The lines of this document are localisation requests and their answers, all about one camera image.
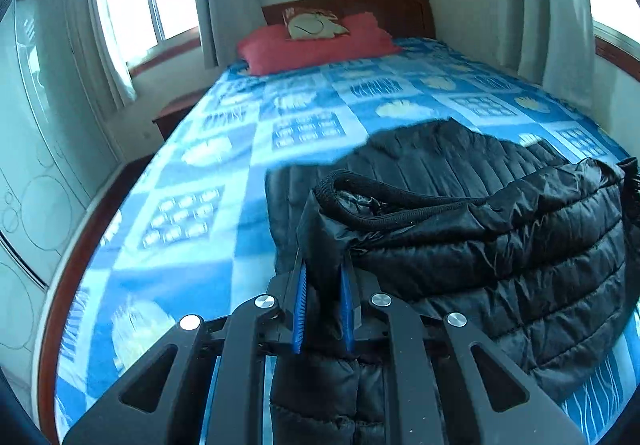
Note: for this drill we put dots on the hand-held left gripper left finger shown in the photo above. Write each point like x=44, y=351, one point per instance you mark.
x=299, y=305

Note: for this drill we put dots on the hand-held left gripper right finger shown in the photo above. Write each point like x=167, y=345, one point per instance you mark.
x=346, y=310

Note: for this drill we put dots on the black quilted puffer jacket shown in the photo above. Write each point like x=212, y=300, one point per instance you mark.
x=500, y=235

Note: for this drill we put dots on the blue patterned bedsheet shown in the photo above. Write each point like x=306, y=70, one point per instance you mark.
x=200, y=175

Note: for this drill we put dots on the wooden nightstand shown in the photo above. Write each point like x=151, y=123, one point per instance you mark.
x=172, y=117

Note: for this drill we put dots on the red pillow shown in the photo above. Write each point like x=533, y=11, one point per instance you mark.
x=280, y=50

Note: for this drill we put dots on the small printed cushion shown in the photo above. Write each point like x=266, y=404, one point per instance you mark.
x=312, y=25

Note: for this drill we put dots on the wooden headboard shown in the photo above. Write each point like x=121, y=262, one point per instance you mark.
x=400, y=15

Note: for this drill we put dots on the glass sliding door wardrobe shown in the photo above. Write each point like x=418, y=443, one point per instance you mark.
x=40, y=125

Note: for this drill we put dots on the white sheer curtain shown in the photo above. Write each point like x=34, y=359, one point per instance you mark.
x=112, y=25

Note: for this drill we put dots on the wooden bed frame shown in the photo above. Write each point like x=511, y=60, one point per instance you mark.
x=65, y=275

